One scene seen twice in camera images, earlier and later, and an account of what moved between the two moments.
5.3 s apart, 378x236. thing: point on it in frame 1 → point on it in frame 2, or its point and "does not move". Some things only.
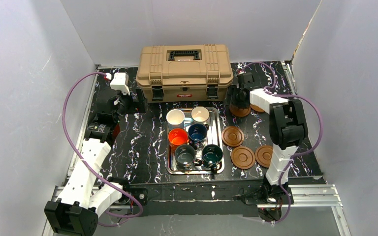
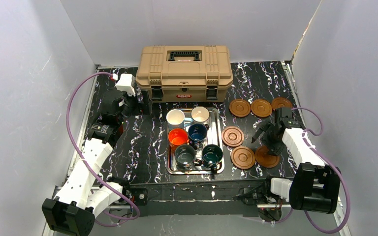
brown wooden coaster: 243,157 does not move
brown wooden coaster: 263,155 does not move
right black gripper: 240,97 → 267,134
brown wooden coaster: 239,112 does not move
